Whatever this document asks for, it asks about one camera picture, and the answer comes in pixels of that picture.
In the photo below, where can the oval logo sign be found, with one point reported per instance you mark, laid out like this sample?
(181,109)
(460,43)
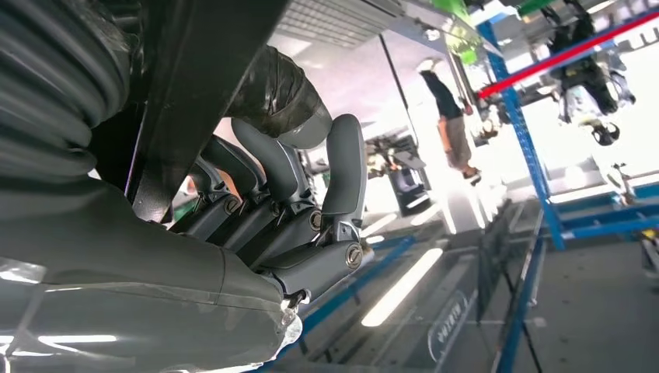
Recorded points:
(448,324)

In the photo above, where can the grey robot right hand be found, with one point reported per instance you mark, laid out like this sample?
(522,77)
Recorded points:
(129,257)

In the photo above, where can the grey grid panel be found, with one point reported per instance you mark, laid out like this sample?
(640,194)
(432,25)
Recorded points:
(334,23)

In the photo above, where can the dark equipment cabinet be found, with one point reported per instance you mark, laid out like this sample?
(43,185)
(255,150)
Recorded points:
(409,185)

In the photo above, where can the red bar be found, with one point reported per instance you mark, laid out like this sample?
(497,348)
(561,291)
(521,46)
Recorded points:
(566,54)

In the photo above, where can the humanoid robot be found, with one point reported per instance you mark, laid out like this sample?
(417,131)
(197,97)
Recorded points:
(587,77)

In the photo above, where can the blue rack frame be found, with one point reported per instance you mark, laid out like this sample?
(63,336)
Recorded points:
(522,139)

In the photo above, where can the green object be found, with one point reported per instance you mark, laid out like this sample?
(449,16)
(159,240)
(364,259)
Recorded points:
(461,46)

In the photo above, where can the long ceiling light strip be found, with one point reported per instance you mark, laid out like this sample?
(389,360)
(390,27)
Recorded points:
(401,288)

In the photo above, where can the person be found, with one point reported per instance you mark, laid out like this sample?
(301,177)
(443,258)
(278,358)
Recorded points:
(453,134)

